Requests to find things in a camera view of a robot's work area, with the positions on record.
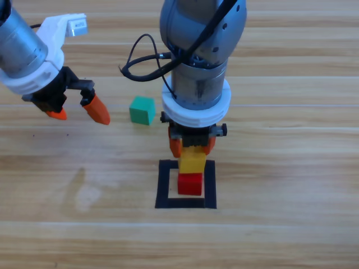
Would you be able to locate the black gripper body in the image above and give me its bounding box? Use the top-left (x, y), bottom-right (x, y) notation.
top-left (21, 66), bottom-right (95, 113)
top-left (159, 110), bottom-right (228, 149)

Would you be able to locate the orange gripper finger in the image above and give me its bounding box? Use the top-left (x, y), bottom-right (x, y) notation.
top-left (45, 107), bottom-right (68, 121)
top-left (203, 136), bottom-right (217, 156)
top-left (82, 94), bottom-right (111, 126)
top-left (168, 127), bottom-right (183, 159)

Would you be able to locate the yellow wooden cube block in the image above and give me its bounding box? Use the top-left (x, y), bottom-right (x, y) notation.
top-left (178, 145), bottom-right (207, 174)

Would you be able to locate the red wooden cube block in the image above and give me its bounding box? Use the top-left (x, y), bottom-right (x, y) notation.
top-left (177, 173), bottom-right (203, 196)

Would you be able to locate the green wooden cube block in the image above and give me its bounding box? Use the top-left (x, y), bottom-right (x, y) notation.
top-left (129, 96), bottom-right (157, 126)

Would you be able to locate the black tape square outline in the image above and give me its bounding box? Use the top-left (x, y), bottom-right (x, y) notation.
top-left (154, 159), bottom-right (218, 210)

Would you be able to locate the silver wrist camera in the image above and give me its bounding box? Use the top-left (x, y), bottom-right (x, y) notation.
top-left (66, 18), bottom-right (89, 38)

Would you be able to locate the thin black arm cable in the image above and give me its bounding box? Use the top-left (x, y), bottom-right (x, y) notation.
top-left (126, 33), bottom-right (178, 99)

